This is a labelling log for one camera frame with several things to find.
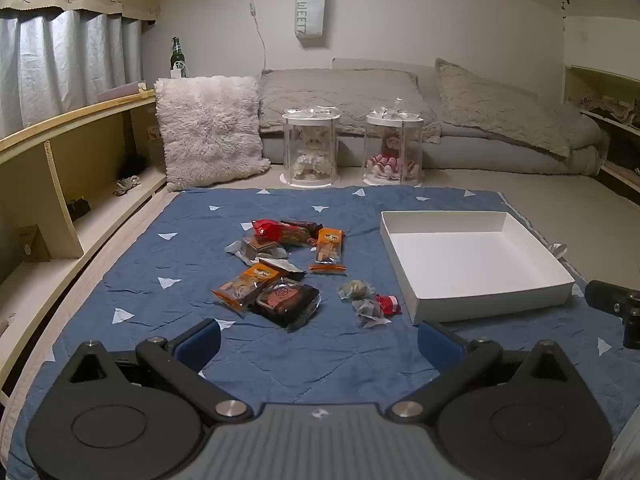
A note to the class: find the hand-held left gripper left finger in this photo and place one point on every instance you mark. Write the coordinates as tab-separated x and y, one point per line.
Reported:
200	344

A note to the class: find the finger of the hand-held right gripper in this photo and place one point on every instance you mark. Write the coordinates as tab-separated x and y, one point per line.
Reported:
605	296

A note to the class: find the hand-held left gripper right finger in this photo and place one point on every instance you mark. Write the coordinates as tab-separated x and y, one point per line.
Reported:
434	345

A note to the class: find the red candy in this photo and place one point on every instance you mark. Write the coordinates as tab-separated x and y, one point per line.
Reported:
389	305

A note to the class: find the orange cookie packet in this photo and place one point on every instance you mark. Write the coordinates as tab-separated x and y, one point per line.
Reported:
245	285
328	250

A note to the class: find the grey candy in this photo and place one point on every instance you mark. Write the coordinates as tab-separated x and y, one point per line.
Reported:
367	308

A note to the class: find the green candy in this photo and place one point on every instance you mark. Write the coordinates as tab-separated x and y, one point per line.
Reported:
356	289

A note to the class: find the dark round pastry packet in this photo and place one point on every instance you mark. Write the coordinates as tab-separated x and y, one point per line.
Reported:
287	302

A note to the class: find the white cardboard box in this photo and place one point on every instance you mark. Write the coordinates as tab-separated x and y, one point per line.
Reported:
475	255

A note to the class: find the clear brown cake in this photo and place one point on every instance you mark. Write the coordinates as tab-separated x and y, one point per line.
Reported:
256	249

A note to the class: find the black snack packet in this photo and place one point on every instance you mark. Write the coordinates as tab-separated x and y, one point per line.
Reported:
281	268

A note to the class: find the red and brown snack packet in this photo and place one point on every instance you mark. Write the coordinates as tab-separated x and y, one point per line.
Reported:
270	231

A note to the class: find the dark brown snack packet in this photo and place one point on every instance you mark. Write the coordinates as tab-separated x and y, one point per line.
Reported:
302	225

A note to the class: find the blue quilted mat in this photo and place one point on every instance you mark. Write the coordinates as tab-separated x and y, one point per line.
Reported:
325	350

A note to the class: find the small black object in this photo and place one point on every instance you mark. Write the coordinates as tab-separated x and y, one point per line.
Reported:
78	209

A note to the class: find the grey folded duvet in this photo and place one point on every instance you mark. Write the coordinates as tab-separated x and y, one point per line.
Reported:
475	152

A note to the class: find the brown cardboard card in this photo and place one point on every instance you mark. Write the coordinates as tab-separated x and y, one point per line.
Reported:
31	244

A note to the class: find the clear case with red doll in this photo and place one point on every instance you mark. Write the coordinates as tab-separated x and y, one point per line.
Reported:
392	150

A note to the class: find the fluffy cream pillow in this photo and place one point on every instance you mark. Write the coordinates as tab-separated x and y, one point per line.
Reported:
210	130

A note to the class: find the wooden side shelf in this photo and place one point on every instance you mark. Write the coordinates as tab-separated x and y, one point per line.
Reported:
90	160

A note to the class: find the clear case with white doll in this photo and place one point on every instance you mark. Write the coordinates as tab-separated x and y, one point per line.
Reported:
310	150

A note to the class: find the pink flat box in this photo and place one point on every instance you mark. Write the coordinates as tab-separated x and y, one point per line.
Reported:
120	92

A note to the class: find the white charger plug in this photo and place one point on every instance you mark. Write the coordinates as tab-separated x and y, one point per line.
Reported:
178	71

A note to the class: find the green beer bottle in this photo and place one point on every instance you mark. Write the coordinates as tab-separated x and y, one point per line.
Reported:
176	52

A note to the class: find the grey curtain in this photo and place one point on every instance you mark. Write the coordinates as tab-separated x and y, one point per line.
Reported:
50	65

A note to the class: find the white tote bag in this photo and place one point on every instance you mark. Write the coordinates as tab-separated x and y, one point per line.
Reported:
310	5

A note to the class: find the cream wall shelf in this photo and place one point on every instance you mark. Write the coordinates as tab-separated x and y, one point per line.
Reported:
600	85

